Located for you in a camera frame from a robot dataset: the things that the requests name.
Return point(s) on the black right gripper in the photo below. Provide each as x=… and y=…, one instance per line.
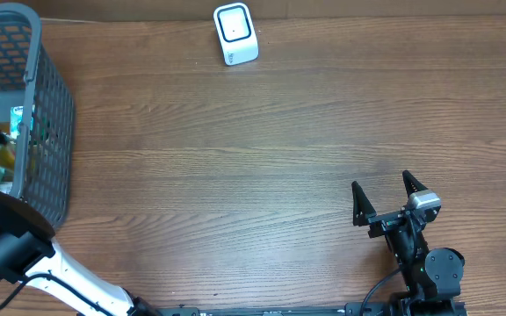
x=365, y=211

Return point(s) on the yellow oil bottle silver cap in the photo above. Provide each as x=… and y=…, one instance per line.
x=7, y=157

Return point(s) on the teal Kleenex tissue pack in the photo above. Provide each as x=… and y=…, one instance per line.
x=16, y=121

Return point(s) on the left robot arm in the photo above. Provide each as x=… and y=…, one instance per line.
x=30, y=255

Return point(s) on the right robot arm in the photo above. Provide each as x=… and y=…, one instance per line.
x=432, y=276

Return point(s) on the white barcode scanner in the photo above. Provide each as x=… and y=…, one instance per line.
x=236, y=32

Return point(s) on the grey plastic shopping basket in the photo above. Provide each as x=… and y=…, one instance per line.
x=30, y=82

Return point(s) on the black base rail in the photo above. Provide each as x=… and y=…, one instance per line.
x=279, y=311

